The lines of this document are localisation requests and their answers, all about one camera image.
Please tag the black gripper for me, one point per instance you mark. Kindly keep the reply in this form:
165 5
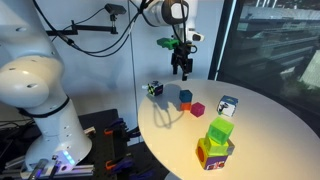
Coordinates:
182 55

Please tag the blue translucent block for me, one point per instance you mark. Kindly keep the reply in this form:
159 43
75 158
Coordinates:
185 96

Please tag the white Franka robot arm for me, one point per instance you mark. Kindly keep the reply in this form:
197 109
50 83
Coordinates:
30 83

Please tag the orange translucent block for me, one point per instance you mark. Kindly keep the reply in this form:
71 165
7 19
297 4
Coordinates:
185 106

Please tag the magenta block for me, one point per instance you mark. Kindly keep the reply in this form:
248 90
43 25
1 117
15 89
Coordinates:
197 109

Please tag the checkered green black cube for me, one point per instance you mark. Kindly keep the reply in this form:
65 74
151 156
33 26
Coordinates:
155 88

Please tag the white blue picture cube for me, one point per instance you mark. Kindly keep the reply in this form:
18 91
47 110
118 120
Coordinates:
227 106

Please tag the bright green translucent cube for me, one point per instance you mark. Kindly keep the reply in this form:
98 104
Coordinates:
220 129

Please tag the yellow-green cube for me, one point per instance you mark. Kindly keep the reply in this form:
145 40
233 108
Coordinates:
213 148

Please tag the large yellow purple cube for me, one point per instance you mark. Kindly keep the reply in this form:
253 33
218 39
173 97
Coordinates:
210 160

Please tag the black breadboard bench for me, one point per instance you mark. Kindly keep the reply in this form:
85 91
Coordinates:
100 146

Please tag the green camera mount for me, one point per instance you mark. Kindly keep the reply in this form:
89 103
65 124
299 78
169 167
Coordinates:
167 42

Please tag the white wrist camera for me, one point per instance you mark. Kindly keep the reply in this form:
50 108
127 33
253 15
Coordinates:
196 36

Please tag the dark window frame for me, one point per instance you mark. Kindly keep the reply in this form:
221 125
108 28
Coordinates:
221 36

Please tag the black external camera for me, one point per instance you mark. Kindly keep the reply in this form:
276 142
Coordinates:
115 8

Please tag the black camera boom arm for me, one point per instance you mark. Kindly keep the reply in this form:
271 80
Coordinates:
83 30

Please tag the aluminium profile rail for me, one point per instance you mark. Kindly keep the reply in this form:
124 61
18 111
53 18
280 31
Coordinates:
76 170

